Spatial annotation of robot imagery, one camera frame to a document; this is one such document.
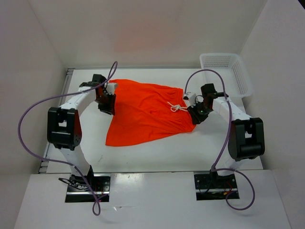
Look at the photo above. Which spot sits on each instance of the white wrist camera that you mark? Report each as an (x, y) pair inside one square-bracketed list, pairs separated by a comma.
[(110, 88), (189, 99)]

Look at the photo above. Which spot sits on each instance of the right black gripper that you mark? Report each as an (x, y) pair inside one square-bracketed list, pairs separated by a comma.
[(196, 119)]

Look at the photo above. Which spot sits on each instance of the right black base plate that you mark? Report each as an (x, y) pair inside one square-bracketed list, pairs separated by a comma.
[(204, 182)]

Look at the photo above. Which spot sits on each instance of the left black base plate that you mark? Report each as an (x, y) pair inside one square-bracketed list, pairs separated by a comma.
[(100, 184)]

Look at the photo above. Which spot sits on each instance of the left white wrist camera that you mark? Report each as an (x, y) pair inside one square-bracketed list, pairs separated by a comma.
[(110, 88)]

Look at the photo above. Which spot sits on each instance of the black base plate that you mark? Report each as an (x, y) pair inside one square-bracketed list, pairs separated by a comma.
[(100, 184), (204, 182)]

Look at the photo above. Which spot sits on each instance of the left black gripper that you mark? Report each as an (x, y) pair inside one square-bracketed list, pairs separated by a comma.
[(110, 108)]

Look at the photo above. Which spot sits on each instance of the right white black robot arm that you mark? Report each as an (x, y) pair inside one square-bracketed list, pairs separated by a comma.
[(245, 135)]

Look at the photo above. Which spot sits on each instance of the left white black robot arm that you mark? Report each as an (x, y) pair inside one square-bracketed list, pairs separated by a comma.
[(64, 126)]

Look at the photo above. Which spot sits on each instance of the white perforated plastic basket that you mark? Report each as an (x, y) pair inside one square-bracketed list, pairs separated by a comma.
[(232, 70)]

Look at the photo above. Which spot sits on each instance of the orange mesh shorts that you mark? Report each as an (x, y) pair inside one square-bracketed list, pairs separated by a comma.
[(145, 112)]

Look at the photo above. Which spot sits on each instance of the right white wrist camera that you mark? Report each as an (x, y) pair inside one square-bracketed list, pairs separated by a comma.
[(189, 99)]

